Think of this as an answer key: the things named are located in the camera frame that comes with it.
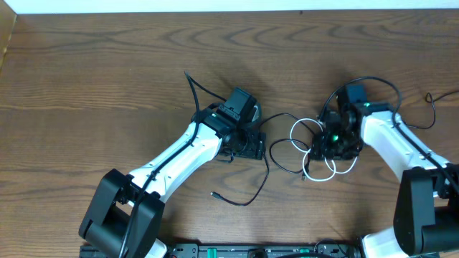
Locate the white USB cable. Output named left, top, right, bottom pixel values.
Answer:
left=289, top=118, right=359, bottom=182

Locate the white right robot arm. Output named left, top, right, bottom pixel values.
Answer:
left=310, top=84, right=458, bottom=257

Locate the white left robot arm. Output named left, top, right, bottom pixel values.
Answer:
left=78, top=88, right=266, bottom=257

